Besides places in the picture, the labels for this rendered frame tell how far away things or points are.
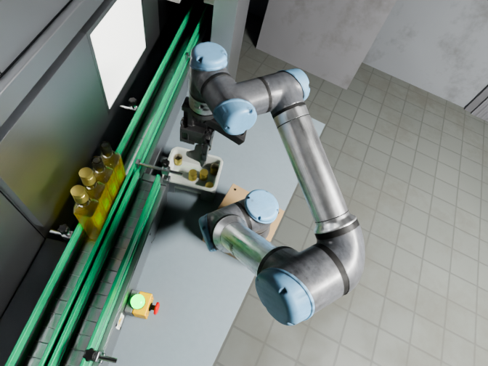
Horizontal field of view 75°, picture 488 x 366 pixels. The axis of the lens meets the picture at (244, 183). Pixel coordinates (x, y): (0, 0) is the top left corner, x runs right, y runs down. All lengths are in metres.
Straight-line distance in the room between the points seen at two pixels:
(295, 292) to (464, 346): 2.04
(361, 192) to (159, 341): 1.89
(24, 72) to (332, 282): 0.80
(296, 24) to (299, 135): 2.60
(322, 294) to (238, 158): 0.97
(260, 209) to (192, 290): 0.41
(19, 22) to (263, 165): 1.02
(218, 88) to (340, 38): 2.59
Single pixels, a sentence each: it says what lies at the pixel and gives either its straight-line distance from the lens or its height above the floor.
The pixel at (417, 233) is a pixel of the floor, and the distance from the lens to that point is 2.69.
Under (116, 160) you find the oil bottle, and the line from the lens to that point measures 1.07.
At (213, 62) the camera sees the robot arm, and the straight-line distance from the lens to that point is 0.67.
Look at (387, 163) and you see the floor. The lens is 2.92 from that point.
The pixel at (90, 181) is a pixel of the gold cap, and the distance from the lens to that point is 0.97.
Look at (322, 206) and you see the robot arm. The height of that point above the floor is 1.39.
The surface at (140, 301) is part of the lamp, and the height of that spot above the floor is 0.85.
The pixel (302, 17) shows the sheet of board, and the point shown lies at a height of 0.43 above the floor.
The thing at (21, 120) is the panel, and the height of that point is 1.31.
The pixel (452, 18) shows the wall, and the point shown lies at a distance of 3.55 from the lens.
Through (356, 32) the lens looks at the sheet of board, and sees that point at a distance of 3.15.
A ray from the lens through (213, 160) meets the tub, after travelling 1.38.
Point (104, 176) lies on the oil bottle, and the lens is 1.04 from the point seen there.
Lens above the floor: 1.94
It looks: 57 degrees down
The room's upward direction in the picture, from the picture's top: 18 degrees clockwise
